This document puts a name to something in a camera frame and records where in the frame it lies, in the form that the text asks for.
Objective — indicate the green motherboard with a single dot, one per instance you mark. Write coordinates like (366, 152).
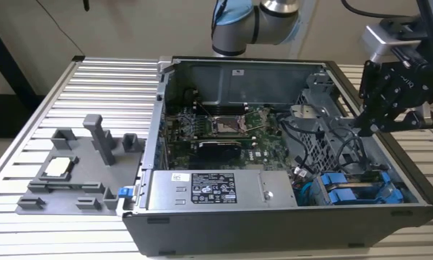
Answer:
(268, 142)

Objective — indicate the black table corner cap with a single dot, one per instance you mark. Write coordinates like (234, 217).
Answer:
(78, 57)

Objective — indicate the black floor base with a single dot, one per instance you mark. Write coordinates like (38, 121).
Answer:
(11, 116)

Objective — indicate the black desk leg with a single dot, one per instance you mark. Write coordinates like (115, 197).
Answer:
(7, 59)

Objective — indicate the silver power supply unit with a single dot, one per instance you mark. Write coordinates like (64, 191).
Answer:
(250, 189)

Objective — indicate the CPU socket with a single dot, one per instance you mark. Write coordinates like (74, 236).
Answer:
(226, 127)

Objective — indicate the silver CPU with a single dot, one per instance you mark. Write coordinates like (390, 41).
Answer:
(59, 165)

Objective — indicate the silver metal bracket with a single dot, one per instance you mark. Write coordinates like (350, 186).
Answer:
(304, 111)

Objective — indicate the black graphics card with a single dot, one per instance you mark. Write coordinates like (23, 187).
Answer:
(218, 153)

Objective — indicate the thin metal locking lever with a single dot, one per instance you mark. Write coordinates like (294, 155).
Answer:
(204, 107)

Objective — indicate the grey metal disk bay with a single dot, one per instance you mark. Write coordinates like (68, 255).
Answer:
(314, 140)

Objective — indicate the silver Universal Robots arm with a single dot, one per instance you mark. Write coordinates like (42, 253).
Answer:
(235, 32)

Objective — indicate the blue case latch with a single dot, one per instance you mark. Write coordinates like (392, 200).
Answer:
(124, 192)

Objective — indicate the black open PC case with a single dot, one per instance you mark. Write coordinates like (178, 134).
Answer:
(238, 233)

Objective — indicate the black board heatsink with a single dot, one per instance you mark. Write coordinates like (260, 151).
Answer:
(190, 97)

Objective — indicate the white case sticker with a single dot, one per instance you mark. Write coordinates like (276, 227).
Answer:
(238, 71)

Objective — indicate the blue plastic bay bracket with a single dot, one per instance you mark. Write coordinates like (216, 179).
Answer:
(342, 197)

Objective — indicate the grey parts rack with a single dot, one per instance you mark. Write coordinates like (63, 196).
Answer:
(90, 173)

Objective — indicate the silver camera mount bracket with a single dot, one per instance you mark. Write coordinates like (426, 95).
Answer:
(426, 115)

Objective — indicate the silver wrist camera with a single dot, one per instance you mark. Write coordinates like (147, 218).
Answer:
(379, 40)

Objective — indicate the hard disk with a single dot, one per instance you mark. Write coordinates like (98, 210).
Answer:
(338, 180)

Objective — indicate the black power supply label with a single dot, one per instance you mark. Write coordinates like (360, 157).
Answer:
(212, 189)

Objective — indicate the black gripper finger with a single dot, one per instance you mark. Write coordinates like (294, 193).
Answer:
(368, 81)
(380, 123)

